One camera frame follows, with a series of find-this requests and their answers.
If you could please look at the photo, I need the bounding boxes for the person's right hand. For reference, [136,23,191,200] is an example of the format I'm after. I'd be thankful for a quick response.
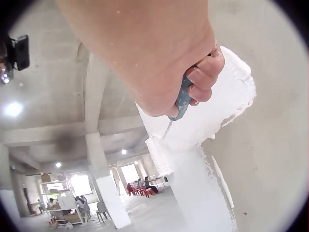
[56,0,225,117]

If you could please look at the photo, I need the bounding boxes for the person's right fingers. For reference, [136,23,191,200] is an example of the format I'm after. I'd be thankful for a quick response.
[186,45,225,107]

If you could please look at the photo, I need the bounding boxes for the white paint roller blue handle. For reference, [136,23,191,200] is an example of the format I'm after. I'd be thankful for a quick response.
[145,55,213,176]

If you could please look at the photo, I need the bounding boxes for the bright window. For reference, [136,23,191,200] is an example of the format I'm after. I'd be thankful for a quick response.
[70,175,92,196]
[120,164,138,187]

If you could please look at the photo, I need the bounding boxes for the concrete pillar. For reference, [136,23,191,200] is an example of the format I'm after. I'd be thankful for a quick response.
[83,52,132,229]

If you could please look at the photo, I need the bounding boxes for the row of red chairs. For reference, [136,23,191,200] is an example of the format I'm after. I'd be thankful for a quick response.
[126,183,155,198]

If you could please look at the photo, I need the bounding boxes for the grey chair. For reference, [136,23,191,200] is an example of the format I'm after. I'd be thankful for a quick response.
[96,202,112,223]

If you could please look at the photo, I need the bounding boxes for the metal shelf with boxes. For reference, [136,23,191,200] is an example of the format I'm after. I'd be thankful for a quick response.
[40,173,83,225]

